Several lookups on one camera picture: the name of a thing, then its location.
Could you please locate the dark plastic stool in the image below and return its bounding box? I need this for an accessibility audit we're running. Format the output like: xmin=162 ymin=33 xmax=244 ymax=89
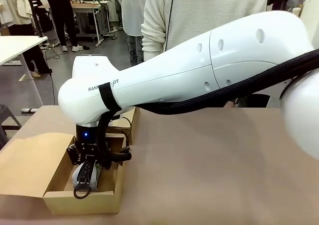
xmin=0 ymin=104 xmax=22 ymax=150

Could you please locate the gray zipper pencil case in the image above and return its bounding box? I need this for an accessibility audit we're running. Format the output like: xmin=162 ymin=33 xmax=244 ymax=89
xmin=71 ymin=159 xmax=102 ymax=200

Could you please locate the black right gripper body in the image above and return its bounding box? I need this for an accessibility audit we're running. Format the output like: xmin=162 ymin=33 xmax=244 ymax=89
xmin=74 ymin=123 xmax=111 ymax=161

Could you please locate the black tripod pole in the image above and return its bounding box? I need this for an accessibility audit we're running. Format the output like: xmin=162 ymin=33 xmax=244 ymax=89
xmin=24 ymin=0 xmax=45 ymax=38

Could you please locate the cardboard box with yellow tool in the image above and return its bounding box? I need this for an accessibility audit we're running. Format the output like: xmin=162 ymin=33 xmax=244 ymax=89
xmin=106 ymin=106 xmax=141 ymax=146

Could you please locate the wooden top workbench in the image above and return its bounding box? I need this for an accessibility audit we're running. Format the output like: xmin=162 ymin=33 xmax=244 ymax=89
xmin=70 ymin=1 xmax=107 ymax=47

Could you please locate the large empty cardboard box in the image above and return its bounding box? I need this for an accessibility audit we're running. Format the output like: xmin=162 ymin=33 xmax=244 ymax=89
xmin=0 ymin=132 xmax=128 ymax=216

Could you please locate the person in black clothes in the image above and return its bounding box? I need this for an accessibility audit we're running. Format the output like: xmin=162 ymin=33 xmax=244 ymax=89
xmin=39 ymin=0 xmax=83 ymax=53

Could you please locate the white side table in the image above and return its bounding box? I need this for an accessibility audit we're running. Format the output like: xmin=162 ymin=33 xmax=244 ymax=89
xmin=0 ymin=35 xmax=48 ymax=106

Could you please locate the black lanyard cord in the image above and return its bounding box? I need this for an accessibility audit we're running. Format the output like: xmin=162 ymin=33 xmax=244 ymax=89
xmin=165 ymin=0 xmax=178 ymax=53

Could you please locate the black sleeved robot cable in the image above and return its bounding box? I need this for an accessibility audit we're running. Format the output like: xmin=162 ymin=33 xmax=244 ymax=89
xmin=96 ymin=48 xmax=319 ymax=171

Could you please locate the person in patterned jeans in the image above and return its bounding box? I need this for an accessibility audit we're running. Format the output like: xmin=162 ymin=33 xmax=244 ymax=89
xmin=115 ymin=0 xmax=150 ymax=67

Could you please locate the person in white sweater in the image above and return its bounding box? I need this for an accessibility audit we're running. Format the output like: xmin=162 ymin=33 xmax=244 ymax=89
xmin=140 ymin=0 xmax=271 ymax=62

